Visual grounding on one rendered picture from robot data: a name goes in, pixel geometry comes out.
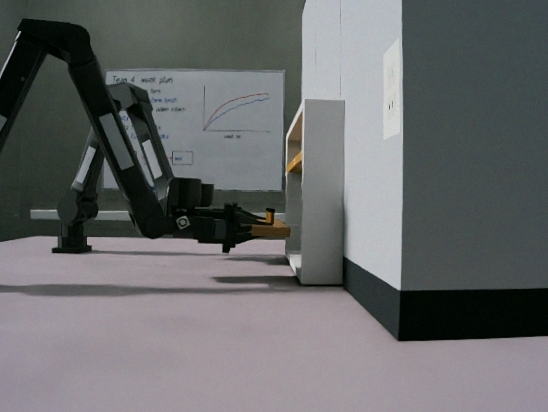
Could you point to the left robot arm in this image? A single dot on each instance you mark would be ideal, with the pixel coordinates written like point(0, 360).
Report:
point(80, 200)

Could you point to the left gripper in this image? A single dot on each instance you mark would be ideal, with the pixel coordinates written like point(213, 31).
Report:
point(245, 228)

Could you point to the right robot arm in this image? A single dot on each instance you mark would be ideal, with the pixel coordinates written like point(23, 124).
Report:
point(65, 41)

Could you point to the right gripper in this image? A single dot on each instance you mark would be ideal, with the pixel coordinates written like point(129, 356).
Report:
point(232, 217)

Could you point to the light grey wall panel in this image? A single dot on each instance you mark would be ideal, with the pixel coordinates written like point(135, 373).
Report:
point(445, 232)

